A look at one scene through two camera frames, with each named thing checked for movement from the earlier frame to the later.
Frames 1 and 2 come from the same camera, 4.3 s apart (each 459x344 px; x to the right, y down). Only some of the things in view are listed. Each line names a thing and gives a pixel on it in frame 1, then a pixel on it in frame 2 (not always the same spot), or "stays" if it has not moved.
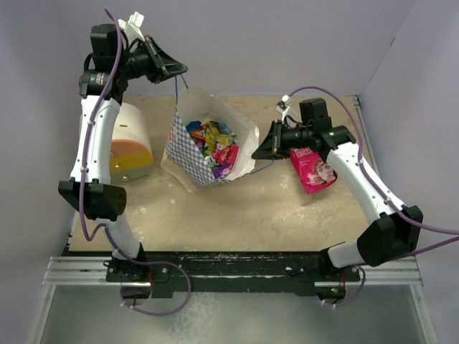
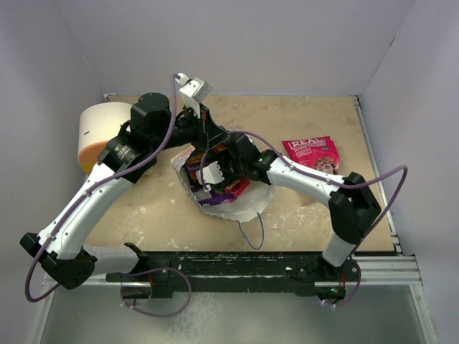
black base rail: x=308 y=272 stays
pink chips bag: x=315 y=171 stays
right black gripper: x=271 y=148 -> x=221 y=158
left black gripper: x=163 y=65 -> x=209 y=135
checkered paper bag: x=182 y=164 -> x=251 y=203
